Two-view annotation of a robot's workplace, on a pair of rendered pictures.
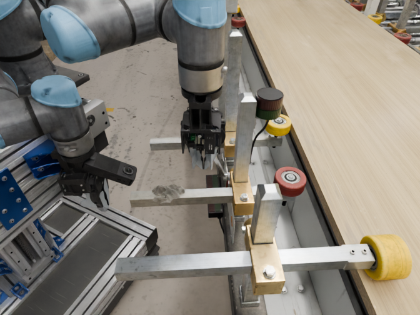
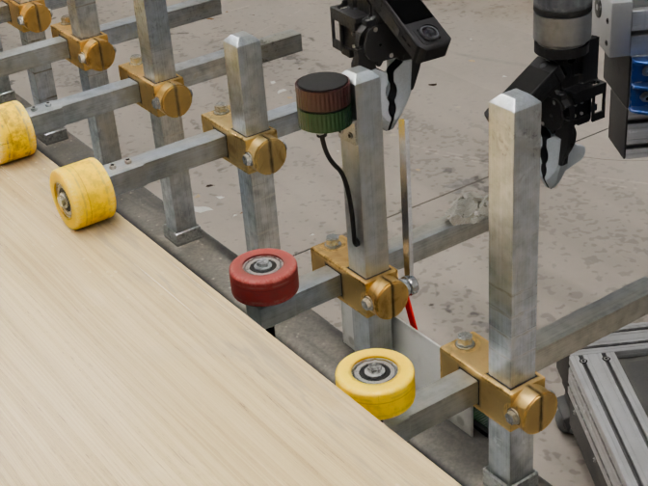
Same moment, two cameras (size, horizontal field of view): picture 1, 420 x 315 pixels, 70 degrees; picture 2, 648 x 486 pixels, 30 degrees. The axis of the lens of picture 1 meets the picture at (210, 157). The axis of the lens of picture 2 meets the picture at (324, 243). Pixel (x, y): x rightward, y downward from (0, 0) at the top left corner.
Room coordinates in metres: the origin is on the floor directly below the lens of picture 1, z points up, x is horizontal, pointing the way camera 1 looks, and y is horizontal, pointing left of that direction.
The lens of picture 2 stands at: (1.63, -0.74, 1.62)
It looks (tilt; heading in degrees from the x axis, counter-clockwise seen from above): 30 degrees down; 150
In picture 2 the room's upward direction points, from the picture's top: 4 degrees counter-clockwise
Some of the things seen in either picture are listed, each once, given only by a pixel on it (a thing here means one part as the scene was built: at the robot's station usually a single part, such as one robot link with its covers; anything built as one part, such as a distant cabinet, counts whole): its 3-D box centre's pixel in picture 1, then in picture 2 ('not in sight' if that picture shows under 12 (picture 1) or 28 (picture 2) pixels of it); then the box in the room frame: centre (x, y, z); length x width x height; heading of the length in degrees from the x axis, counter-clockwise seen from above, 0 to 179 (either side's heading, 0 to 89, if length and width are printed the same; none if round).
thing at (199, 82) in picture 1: (202, 74); not in sight; (0.47, 0.01, 1.23); 0.08 x 0.08 x 0.05
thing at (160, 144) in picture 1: (216, 142); (519, 361); (0.78, -0.02, 0.83); 0.43 x 0.03 x 0.04; 93
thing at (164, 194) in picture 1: (167, 190); (470, 202); (0.52, 0.11, 0.87); 0.09 x 0.07 x 0.02; 93
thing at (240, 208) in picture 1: (241, 189); (357, 279); (0.55, -0.09, 0.85); 0.13 x 0.06 x 0.05; 3
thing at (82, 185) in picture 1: (80, 167); (564, 82); (0.49, 0.29, 0.98); 0.09 x 0.08 x 0.12; 92
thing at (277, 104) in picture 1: (269, 98); (323, 92); (0.58, -0.13, 1.11); 0.06 x 0.06 x 0.02
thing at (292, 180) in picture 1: (287, 190); (266, 302); (0.54, -0.21, 0.85); 0.08 x 0.08 x 0.11
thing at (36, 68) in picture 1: (25, 65); not in sight; (0.80, 0.51, 1.09); 0.15 x 0.15 x 0.10
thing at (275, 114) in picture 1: (267, 108); (324, 113); (0.58, -0.13, 1.09); 0.06 x 0.06 x 0.02
